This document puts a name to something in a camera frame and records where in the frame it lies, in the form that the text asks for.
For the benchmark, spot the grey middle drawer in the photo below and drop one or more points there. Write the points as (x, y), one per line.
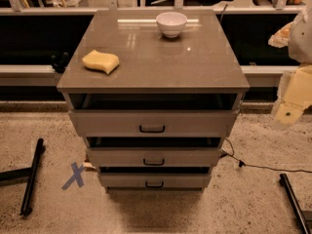
(153, 156)

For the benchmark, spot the yellow sponge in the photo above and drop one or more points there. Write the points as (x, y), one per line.
(101, 61)

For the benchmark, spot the grey drawer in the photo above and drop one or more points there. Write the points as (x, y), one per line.
(153, 156)
(159, 181)
(108, 123)

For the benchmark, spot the grey bottom drawer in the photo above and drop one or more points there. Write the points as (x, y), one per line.
(159, 181)

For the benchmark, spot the grey drawer cabinet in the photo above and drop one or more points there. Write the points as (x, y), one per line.
(197, 71)

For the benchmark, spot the grey top drawer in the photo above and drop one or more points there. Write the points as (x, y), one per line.
(108, 123)

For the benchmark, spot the white bowl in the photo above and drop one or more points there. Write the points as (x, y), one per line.
(171, 24)

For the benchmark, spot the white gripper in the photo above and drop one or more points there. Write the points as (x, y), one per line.
(301, 41)

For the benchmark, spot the black stand right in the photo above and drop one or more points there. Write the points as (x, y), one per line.
(303, 218)

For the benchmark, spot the blue tape cross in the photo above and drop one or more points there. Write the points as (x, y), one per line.
(76, 176)

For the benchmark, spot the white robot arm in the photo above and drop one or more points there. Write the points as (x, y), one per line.
(297, 37)

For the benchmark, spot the black clamp object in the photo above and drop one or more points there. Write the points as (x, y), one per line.
(59, 63)

